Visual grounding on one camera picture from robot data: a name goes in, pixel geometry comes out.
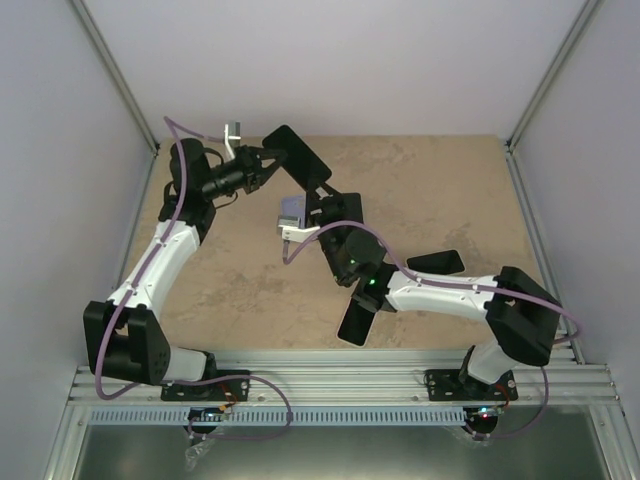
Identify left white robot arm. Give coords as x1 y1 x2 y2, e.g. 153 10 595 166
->
83 138 287 399

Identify controller board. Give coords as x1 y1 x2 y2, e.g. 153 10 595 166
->
469 405 505 428
187 404 233 423

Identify left controller board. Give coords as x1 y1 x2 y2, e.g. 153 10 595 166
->
187 404 233 423

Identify blue phone black screen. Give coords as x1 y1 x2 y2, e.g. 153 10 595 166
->
342 193 364 223

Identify right aluminium corner post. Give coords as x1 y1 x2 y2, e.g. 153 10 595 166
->
505 0 604 154

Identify right controller board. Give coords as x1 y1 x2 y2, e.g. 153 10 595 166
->
469 405 505 428

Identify aluminium rail frame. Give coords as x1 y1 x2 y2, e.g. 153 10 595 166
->
67 144 624 407

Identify aluminium corner post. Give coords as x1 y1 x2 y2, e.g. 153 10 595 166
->
67 0 159 154
505 0 604 154

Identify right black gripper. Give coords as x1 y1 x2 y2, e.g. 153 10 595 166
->
305 175 349 285

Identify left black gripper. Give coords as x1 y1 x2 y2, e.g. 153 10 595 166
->
201 145 287 200

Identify clear plastic bag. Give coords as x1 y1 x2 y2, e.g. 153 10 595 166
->
184 436 210 472

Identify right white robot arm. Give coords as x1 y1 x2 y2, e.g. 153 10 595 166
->
305 182 560 401

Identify lavender phone case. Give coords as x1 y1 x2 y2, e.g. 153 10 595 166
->
280 195 306 222

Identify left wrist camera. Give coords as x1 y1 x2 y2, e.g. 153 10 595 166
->
223 121 242 161

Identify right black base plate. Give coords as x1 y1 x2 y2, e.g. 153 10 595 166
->
423 369 519 402

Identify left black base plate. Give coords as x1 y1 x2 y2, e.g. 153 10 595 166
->
160 369 250 403

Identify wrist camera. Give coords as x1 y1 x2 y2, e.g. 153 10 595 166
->
277 215 319 244
223 121 242 161

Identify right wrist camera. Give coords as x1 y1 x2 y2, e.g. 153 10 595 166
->
277 215 319 244

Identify left aluminium corner post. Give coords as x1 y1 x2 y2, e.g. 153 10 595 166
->
67 0 159 154

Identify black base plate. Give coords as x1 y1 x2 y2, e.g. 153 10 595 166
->
423 369 519 402
160 369 250 403

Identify slotted cable duct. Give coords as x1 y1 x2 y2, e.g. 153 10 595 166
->
88 406 466 427

